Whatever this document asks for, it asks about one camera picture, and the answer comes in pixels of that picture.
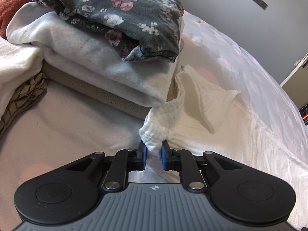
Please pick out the white crinkled muslin garment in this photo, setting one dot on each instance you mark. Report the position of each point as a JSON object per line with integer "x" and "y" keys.
{"x": 204, "y": 117}

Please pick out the folded white muslin garment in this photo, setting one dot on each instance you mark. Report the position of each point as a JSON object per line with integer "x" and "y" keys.
{"x": 18, "y": 64}

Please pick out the beige folded garment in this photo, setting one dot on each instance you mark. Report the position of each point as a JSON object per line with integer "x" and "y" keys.
{"x": 101, "y": 96}

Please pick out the white folded sweatshirt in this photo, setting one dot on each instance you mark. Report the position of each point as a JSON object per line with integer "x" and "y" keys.
{"x": 37, "y": 24}

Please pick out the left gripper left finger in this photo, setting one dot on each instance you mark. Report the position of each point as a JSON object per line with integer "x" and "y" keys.
{"x": 119, "y": 166}

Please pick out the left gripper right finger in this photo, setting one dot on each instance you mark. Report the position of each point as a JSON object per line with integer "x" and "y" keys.
{"x": 187, "y": 165}

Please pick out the beige bedroom door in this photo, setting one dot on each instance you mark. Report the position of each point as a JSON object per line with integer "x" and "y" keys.
{"x": 296, "y": 84}

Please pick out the dark floral folded garment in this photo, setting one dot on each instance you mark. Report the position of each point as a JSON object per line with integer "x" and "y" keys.
{"x": 136, "y": 29}

